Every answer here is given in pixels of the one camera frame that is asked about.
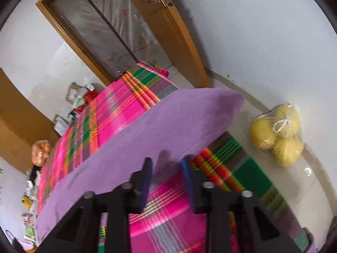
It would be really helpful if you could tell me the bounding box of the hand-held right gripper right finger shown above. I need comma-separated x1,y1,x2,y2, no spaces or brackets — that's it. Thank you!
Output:
182,156,302,253

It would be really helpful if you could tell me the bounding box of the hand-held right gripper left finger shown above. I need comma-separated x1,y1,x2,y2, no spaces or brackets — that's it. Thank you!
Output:
35,157,153,253

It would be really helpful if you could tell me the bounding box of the purple fleece garment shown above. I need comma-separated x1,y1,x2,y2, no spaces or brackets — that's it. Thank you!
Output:
34,86,245,244

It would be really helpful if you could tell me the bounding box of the black cloth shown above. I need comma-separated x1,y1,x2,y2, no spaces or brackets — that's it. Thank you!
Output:
28,165,40,185

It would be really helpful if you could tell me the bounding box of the pink green plaid bed sheet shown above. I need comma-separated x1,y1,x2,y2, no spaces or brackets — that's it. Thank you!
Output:
35,61,316,253

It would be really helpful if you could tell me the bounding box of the bag of yellow pomelos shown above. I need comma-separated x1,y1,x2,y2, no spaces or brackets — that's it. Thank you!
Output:
250,104,304,168

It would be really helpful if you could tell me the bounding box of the bag of oranges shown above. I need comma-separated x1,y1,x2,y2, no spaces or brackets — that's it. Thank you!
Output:
32,140,52,168

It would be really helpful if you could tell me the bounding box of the white cardboard box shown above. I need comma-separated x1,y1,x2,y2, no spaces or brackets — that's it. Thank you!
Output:
53,114,70,136

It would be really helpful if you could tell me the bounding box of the wooden wardrobe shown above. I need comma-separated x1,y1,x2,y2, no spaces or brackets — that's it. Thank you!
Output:
0,69,61,174

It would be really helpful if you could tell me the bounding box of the wooden door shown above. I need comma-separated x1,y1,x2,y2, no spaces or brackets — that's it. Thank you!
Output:
116,0,211,89

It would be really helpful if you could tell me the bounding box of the clear plastic door curtain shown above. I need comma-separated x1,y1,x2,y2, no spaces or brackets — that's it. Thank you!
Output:
50,0,174,79

